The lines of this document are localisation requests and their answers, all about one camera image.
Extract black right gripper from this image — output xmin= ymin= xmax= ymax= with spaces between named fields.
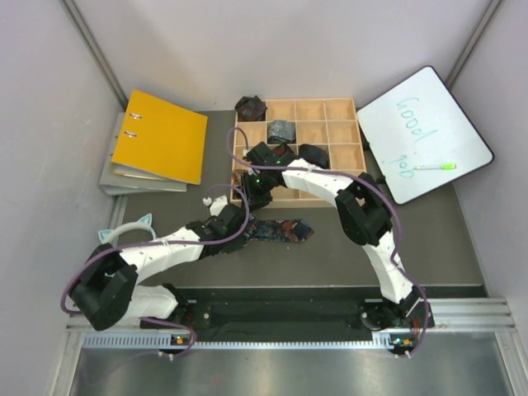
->
xmin=241 ymin=172 xmax=274 ymax=214

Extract navy floral long tie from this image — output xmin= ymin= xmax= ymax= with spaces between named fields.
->
xmin=244 ymin=219 xmax=314 ymax=243

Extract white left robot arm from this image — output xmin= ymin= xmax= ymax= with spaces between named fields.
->
xmin=68 ymin=198 xmax=249 ymax=331

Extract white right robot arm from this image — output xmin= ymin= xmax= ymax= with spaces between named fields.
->
xmin=243 ymin=143 xmax=421 ymax=327

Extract orange floral rolled tie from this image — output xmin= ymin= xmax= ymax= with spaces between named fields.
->
xmin=232 ymin=169 xmax=248 ymax=191

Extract red black rolled tie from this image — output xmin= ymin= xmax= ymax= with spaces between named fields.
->
xmin=271 ymin=144 xmax=295 ymax=158

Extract grey patterned rolled tie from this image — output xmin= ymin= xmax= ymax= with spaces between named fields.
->
xmin=267 ymin=120 xmax=296 ymax=144

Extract dark blue rolled tie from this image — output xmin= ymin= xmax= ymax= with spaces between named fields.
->
xmin=298 ymin=144 xmax=330 ymax=169

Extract dark maroon rolled tie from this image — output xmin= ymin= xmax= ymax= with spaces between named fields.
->
xmin=234 ymin=96 xmax=267 ymax=122

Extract wooden grid organizer box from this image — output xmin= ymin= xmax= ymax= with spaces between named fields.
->
xmin=229 ymin=96 xmax=367 ymax=192

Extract teal cat-ear headphones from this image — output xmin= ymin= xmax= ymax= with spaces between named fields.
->
xmin=97 ymin=213 xmax=157 ymax=246

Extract small whiteboard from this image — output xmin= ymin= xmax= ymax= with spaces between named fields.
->
xmin=357 ymin=66 xmax=494 ymax=205

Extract green marker pen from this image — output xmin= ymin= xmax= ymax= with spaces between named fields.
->
xmin=414 ymin=163 xmax=456 ymax=171

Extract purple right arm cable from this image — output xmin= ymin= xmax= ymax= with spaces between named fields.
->
xmin=229 ymin=126 xmax=432 ymax=359

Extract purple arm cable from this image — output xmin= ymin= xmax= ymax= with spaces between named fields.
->
xmin=60 ymin=184 xmax=251 ymax=359
xmin=229 ymin=126 xmax=432 ymax=359

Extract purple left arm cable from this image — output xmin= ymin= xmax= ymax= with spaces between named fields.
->
xmin=60 ymin=184 xmax=251 ymax=359

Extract yellow ring binder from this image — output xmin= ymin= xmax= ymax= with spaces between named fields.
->
xmin=111 ymin=89 xmax=208 ymax=185

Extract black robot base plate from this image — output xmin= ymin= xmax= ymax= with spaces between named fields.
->
xmin=158 ymin=299 xmax=434 ymax=332

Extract grey slotted cable duct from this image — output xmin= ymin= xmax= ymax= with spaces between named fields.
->
xmin=82 ymin=328 xmax=420 ymax=351

